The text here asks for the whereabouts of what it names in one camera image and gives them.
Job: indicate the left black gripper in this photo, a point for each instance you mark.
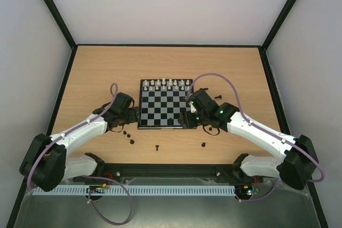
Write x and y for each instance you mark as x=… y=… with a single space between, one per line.
x=135 y=116

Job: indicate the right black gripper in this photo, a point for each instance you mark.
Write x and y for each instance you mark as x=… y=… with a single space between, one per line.
x=185 y=119

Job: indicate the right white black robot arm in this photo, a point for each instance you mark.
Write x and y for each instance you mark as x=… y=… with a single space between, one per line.
x=293 y=159

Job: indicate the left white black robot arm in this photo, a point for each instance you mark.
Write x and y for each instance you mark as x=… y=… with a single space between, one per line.
x=48 y=162

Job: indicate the left circuit board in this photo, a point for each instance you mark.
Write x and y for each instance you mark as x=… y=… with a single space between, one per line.
x=99 y=189

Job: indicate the circuit board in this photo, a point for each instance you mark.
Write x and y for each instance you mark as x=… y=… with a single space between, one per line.
x=99 y=189
x=247 y=190

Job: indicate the right circuit board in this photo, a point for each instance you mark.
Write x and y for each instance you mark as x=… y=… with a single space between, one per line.
x=247 y=190

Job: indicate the black and silver chessboard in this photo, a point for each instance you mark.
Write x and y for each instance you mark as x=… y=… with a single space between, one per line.
x=156 y=107

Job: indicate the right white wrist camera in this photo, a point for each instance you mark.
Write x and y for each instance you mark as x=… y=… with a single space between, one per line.
x=192 y=108

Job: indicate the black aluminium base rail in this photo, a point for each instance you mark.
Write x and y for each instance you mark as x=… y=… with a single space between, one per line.
x=221 y=173

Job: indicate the light blue slotted cable duct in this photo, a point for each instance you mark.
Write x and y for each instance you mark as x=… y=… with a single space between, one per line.
x=146 y=190

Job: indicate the left black frame post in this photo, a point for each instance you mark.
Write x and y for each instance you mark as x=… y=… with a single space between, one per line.
x=60 y=22

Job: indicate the black frame post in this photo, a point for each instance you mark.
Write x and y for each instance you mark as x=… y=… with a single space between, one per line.
x=286 y=9
x=60 y=22

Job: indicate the right black frame post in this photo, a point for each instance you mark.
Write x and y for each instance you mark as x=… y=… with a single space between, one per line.
x=286 y=9

